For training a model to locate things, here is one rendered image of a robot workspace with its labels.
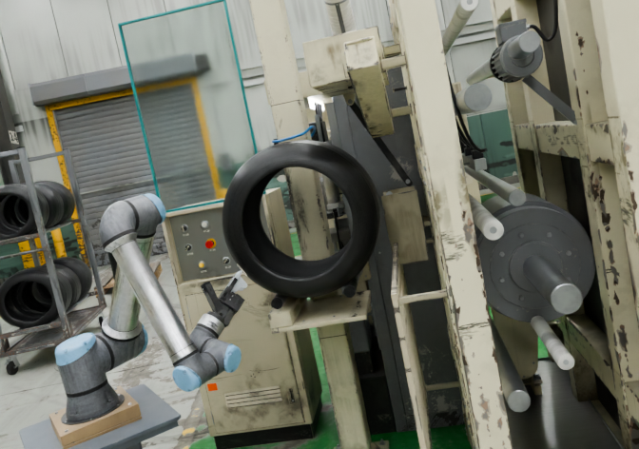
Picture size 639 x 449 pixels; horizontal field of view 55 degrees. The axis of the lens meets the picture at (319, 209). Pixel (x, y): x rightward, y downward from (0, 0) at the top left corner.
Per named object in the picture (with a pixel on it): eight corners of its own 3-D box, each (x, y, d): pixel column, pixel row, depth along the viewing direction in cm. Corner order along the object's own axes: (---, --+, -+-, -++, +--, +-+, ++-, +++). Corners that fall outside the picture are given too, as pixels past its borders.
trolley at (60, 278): (53, 335, 666) (9, 160, 646) (112, 322, 671) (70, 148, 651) (3, 379, 534) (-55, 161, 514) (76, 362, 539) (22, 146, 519)
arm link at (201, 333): (205, 371, 213) (184, 363, 218) (224, 341, 219) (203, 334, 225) (193, 358, 207) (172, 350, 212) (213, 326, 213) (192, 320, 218)
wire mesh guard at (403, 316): (422, 392, 272) (393, 238, 264) (426, 391, 271) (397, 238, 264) (434, 519, 183) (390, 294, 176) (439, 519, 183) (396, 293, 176)
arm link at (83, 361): (56, 392, 228) (43, 347, 226) (95, 371, 242) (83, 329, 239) (80, 395, 219) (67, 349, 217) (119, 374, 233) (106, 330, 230)
